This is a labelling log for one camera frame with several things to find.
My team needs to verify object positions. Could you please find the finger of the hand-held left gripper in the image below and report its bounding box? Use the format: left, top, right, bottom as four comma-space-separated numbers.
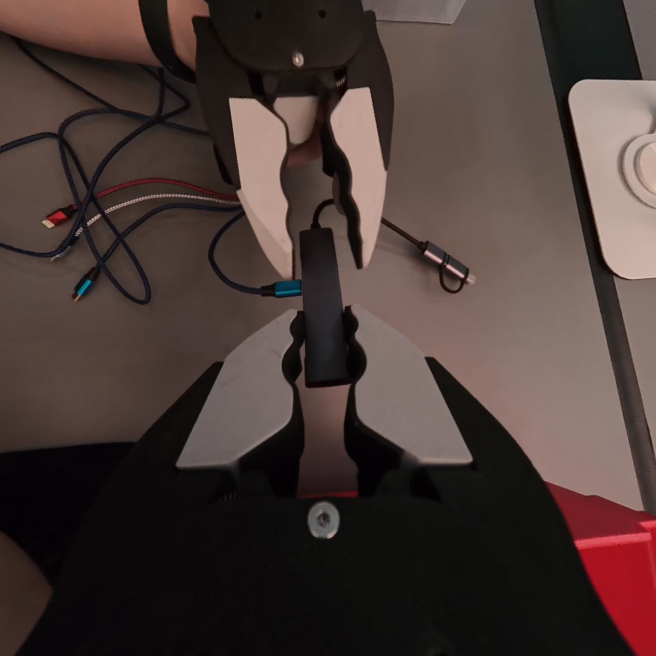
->
228, 94, 303, 282
320, 87, 388, 271

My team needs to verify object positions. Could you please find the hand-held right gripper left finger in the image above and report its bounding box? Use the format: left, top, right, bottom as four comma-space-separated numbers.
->
176, 310, 305, 469

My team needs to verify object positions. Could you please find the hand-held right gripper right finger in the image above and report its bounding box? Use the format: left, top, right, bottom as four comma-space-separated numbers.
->
344, 304, 475, 468

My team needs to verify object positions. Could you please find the blue braided multi-head cable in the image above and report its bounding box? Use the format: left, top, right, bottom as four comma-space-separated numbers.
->
0, 31, 304, 306

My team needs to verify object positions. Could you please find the grey usb hub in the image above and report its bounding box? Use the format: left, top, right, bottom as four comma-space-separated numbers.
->
299, 199, 478, 388

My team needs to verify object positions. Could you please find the red plastic bin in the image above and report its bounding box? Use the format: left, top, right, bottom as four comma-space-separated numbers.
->
297, 481, 656, 656

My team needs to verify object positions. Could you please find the person's left forearm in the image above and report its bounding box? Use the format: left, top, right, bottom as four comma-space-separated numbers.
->
0, 0, 198, 67

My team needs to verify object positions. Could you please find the clear plastic container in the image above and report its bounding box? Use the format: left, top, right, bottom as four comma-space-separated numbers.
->
373, 0, 468, 25

